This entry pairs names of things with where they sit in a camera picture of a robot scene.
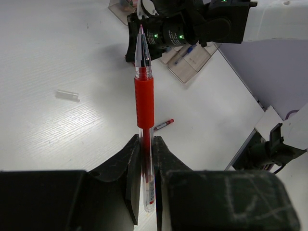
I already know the clear plastic organizer tray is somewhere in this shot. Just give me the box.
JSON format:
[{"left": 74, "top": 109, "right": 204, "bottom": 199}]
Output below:
[{"left": 108, "top": 0, "right": 220, "bottom": 84}]

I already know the red ballpoint pen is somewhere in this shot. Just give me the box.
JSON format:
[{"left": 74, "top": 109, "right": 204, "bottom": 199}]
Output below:
[{"left": 134, "top": 26, "right": 155, "bottom": 213}]

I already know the red gel pen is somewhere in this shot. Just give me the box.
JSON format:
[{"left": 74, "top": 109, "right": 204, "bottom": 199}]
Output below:
[{"left": 154, "top": 119, "right": 174, "bottom": 131}]

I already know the dark blue ballpoint pen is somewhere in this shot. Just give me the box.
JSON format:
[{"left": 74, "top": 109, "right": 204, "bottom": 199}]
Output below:
[{"left": 174, "top": 44, "right": 197, "bottom": 65}]

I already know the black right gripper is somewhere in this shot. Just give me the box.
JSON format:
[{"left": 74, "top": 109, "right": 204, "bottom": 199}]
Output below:
[{"left": 125, "top": 0, "right": 200, "bottom": 63}]

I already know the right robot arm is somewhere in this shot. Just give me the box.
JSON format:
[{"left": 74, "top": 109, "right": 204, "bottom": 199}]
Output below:
[{"left": 125, "top": 0, "right": 308, "bottom": 63}]

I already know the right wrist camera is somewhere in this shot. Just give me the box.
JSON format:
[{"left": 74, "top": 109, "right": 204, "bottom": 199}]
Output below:
[{"left": 137, "top": 0, "right": 158, "bottom": 20}]

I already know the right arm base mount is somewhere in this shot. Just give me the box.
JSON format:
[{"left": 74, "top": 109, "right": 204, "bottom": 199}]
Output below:
[{"left": 225, "top": 105, "right": 308, "bottom": 171}]

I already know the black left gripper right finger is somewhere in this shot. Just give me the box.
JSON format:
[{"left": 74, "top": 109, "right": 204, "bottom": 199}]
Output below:
[{"left": 154, "top": 136, "right": 301, "bottom": 231}]

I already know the clear pen cap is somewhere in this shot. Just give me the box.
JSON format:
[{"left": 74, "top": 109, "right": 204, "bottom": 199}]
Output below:
[{"left": 56, "top": 90, "right": 80, "bottom": 103}]

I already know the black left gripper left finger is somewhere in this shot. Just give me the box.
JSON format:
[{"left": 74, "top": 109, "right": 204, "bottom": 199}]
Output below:
[{"left": 0, "top": 135, "right": 141, "bottom": 231}]

